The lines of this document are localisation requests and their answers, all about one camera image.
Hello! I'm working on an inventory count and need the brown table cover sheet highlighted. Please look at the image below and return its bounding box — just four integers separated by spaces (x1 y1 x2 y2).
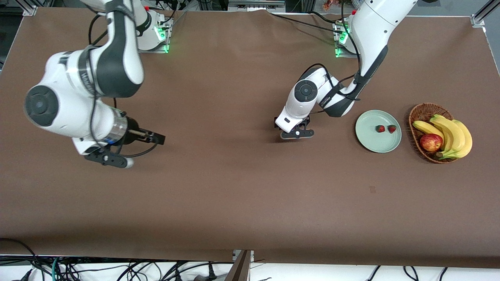
0 7 500 269

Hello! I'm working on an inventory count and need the short yellow banana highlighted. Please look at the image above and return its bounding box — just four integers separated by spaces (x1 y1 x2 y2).
413 120 445 140

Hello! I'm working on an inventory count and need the brown wicker basket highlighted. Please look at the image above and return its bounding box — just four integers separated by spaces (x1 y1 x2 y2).
409 103 461 164

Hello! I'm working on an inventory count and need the small metal bracket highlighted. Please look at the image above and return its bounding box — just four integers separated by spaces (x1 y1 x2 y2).
232 250 254 263

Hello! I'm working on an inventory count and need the pale green round plate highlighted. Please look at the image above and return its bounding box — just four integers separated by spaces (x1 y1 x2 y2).
355 110 402 153

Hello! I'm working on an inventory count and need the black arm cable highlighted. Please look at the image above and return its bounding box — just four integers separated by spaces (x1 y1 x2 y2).
88 14 159 158
299 0 364 103

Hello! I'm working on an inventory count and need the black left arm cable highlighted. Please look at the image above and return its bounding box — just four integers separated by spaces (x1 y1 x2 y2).
299 0 364 103

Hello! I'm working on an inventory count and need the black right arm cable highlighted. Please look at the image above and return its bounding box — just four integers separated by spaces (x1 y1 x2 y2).
88 14 159 158

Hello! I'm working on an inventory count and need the short black table cable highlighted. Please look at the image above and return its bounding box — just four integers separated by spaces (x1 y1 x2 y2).
311 11 339 24

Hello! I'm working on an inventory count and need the yellow banana bunch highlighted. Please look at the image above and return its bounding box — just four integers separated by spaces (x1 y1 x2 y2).
430 114 466 156

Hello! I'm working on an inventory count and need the thin black base cable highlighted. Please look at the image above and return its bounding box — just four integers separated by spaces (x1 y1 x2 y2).
158 0 188 32

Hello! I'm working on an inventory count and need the colourful background object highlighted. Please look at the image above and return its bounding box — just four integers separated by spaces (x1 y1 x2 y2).
322 0 352 11

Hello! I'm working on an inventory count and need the aluminium frame profile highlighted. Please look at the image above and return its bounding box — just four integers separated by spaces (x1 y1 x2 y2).
471 0 500 28
15 0 38 16

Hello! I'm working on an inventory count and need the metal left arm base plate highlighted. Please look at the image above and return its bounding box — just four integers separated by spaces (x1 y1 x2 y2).
334 21 362 59

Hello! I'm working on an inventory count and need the aluminium frame rail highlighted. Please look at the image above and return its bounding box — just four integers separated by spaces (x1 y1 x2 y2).
228 0 286 11

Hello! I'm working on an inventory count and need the long black table cable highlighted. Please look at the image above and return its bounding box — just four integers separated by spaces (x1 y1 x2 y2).
270 13 344 34

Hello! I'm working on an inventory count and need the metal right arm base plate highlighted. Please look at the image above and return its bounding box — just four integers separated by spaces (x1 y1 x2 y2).
135 10 173 54

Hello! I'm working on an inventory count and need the long yellow banana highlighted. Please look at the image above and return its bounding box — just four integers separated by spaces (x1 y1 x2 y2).
439 119 473 160

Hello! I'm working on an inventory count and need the red apple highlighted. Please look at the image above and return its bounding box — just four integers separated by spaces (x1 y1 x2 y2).
420 133 444 153

